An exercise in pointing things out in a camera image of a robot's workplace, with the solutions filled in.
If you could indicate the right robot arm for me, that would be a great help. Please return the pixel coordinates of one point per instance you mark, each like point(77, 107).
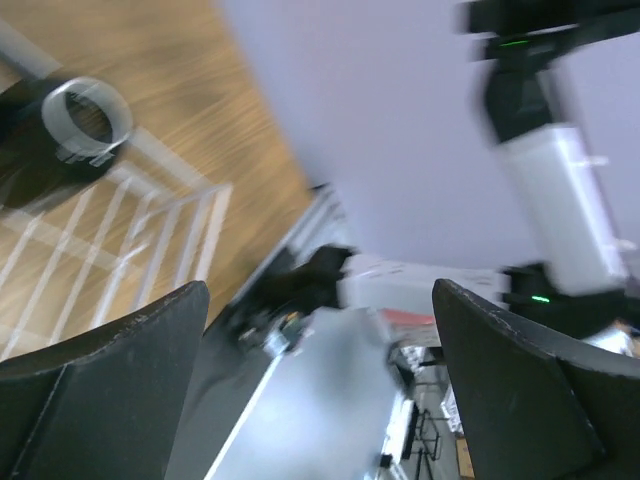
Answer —
point(446, 130)

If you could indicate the black mug white interior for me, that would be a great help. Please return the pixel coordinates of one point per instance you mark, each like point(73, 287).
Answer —
point(59, 136)

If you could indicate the white wire dish rack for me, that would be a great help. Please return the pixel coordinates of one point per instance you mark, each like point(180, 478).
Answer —
point(150, 226)

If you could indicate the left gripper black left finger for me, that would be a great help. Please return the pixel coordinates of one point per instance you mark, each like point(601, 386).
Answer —
point(105, 404)

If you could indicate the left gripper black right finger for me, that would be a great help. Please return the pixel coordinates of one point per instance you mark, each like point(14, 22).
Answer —
point(535, 403)

